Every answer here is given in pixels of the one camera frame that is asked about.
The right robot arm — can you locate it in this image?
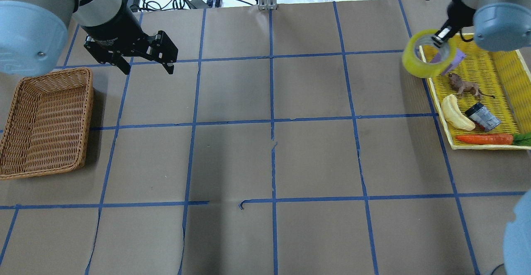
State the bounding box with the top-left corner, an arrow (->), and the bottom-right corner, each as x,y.
431,0 -> 531,275

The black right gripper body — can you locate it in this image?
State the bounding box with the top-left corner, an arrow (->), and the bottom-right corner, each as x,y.
446,1 -> 475,33

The yellow toy banana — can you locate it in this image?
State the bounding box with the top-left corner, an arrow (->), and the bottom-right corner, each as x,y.
441,94 -> 476,131

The yellow tape roll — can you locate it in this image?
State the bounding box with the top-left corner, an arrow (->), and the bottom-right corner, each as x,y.
402,29 -> 457,78

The purple foam block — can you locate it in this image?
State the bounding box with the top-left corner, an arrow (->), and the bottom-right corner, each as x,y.
430,48 -> 466,76

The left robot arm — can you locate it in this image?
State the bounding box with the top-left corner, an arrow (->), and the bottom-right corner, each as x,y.
0,0 -> 178,76

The brown toy animal figure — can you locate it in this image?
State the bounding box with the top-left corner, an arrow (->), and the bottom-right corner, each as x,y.
448,73 -> 496,100

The black power adapter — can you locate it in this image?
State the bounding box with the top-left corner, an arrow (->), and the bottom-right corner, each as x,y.
185,0 -> 210,9

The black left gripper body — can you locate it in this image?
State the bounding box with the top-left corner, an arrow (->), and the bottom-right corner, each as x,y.
80,9 -> 161,62

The small dark can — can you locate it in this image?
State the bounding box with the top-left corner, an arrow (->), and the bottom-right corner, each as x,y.
465,102 -> 502,132

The brown wicker basket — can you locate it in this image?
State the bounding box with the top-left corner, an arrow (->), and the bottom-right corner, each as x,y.
0,67 -> 94,180

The orange toy carrot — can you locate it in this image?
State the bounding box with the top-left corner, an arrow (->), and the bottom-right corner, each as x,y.
455,133 -> 531,146

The yellow plastic tray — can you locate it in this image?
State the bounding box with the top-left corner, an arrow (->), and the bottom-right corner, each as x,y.
427,37 -> 531,150

